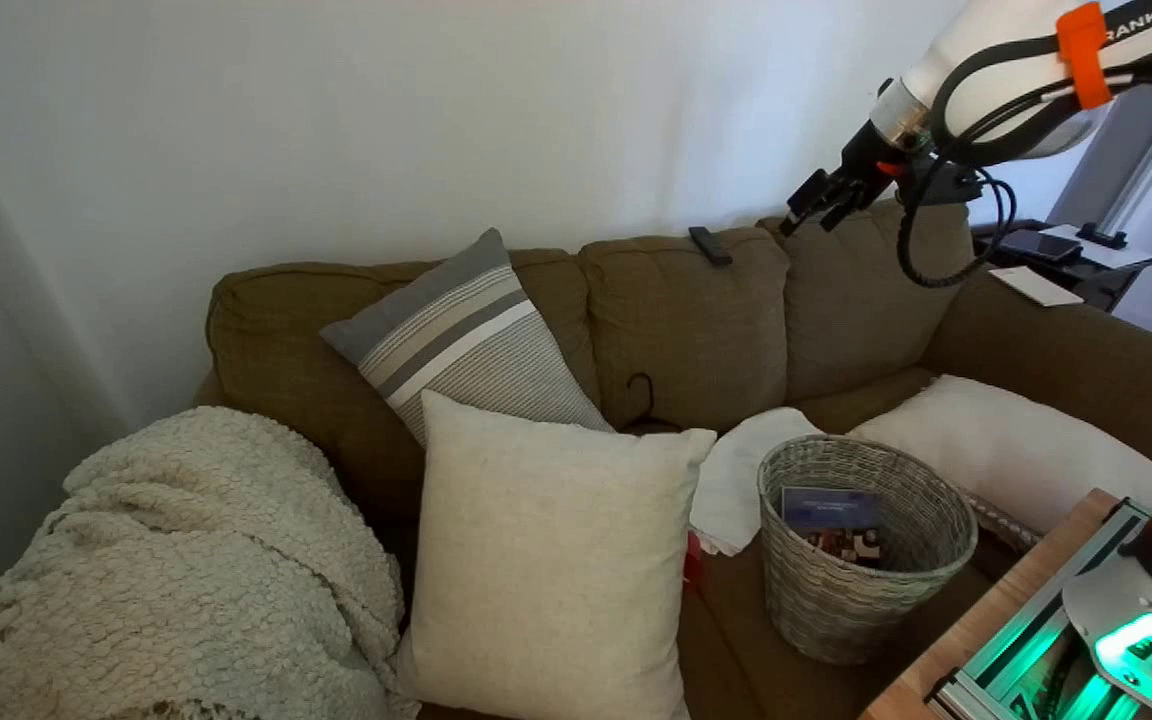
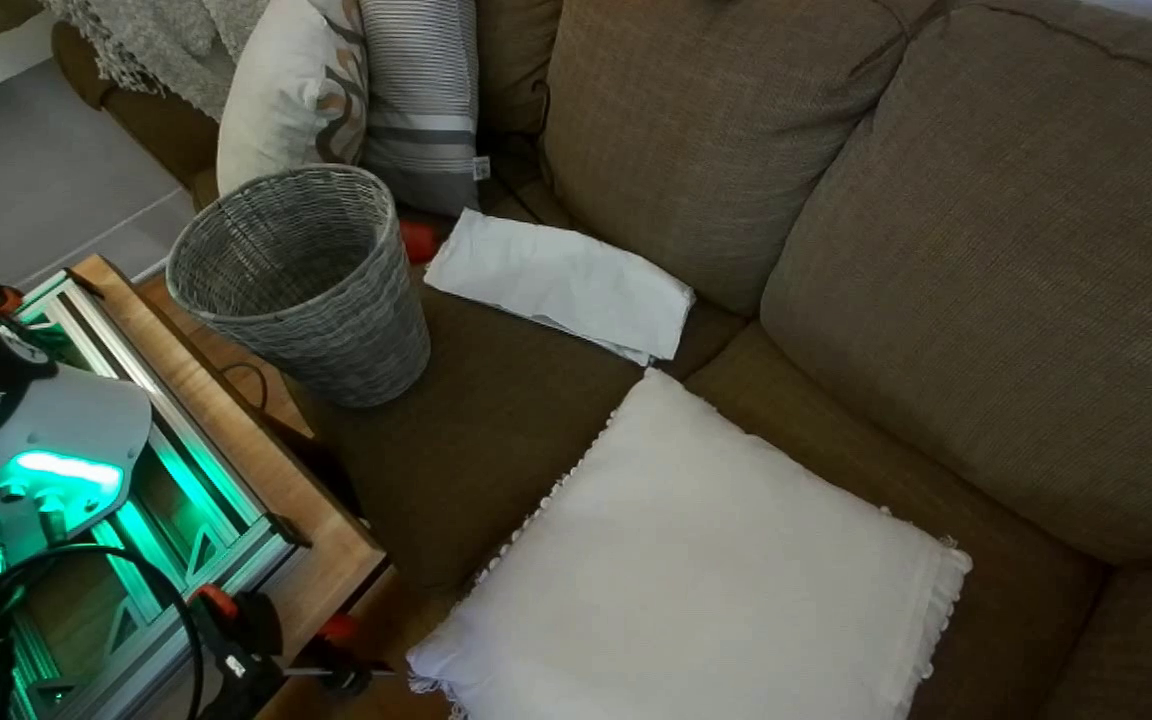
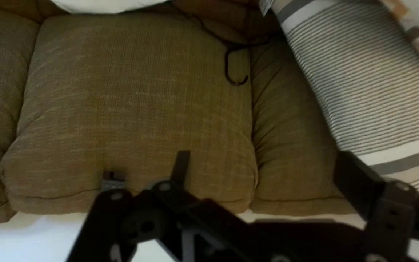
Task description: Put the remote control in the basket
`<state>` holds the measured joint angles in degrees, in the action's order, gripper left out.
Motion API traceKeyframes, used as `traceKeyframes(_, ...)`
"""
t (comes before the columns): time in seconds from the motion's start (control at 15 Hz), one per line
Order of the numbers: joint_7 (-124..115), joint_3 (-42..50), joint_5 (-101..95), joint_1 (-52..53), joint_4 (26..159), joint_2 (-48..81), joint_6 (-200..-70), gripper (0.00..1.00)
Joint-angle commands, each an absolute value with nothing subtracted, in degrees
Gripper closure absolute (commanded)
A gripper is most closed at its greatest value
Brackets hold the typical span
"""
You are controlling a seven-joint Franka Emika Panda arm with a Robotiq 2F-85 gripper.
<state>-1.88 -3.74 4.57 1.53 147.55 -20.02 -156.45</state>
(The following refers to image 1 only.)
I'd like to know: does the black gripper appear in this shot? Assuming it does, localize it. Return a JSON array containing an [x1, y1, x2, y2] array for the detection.
[[785, 120, 921, 241]]

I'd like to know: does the blue box in basket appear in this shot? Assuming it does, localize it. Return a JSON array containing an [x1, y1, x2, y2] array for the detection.
[[775, 483, 890, 543]]

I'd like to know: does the dark printed item in basket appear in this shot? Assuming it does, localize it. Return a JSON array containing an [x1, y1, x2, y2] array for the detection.
[[807, 524, 887, 570]]

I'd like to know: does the grey wicker basket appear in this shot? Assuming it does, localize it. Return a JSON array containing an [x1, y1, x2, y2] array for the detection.
[[752, 430, 982, 666]]

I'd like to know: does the brown fabric sofa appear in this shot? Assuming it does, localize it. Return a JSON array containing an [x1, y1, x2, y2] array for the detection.
[[197, 191, 1152, 720]]

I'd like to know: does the white side table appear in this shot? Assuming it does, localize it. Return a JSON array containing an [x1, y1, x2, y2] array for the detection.
[[988, 216, 1152, 314]]

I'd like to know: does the white folded cloth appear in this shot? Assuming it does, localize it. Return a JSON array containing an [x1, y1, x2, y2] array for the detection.
[[689, 405, 829, 560]]

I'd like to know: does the white long pillow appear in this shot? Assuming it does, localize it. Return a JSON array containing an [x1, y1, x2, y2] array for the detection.
[[842, 372, 1152, 543]]

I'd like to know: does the small red item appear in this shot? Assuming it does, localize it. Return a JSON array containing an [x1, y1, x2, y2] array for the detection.
[[680, 528, 707, 591]]

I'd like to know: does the grey striped throw pillow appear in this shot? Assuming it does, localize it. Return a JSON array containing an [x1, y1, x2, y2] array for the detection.
[[316, 223, 611, 446]]

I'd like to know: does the cream square throw pillow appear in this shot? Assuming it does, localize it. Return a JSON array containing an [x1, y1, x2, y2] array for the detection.
[[393, 386, 721, 720]]

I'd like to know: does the wooden table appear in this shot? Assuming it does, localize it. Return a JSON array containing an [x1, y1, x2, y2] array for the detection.
[[860, 488, 1126, 720]]

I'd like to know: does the cream knitted blanket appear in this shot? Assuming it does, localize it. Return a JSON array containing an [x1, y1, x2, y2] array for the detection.
[[0, 405, 420, 720]]

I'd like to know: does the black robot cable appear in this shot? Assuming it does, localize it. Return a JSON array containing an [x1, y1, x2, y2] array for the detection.
[[890, 26, 1152, 290]]

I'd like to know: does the orange forearm strap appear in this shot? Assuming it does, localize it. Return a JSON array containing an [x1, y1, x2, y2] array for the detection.
[[1051, 0, 1116, 111]]

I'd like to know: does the aluminium mount with green light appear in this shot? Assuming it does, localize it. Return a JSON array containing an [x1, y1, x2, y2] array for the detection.
[[931, 497, 1152, 720]]

